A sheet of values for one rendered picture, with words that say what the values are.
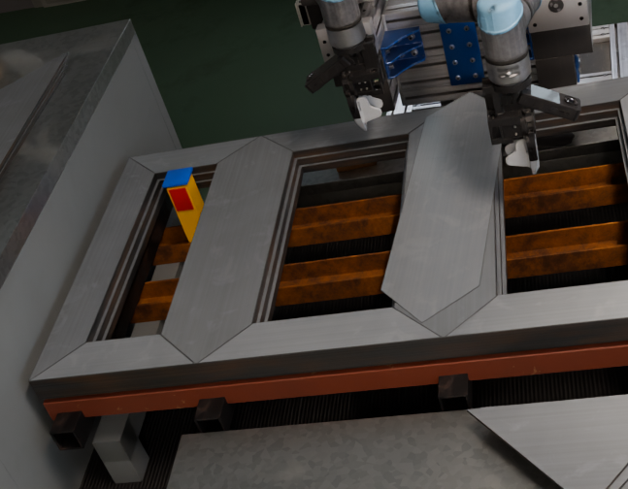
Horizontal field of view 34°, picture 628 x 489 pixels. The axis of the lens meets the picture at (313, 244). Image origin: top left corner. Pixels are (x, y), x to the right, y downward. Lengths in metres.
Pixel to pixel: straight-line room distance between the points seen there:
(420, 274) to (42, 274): 0.77
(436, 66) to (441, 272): 0.91
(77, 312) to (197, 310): 0.27
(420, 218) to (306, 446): 0.51
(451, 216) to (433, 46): 0.75
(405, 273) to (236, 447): 0.44
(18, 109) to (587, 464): 1.51
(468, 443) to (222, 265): 0.63
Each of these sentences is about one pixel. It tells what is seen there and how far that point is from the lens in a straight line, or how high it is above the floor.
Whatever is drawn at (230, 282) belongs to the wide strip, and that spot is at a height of 0.87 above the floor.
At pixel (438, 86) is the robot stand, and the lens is 2.72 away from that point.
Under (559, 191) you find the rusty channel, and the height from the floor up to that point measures 0.73.
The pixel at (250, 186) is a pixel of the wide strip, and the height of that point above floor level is 0.87.
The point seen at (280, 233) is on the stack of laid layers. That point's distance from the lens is 2.13.
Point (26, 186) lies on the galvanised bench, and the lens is 2.22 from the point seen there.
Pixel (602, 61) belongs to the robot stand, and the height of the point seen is 0.21.
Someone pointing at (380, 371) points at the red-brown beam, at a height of 0.80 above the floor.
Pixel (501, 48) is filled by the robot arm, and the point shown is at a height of 1.20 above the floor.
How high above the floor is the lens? 2.06
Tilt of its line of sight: 36 degrees down
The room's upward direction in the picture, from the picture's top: 18 degrees counter-clockwise
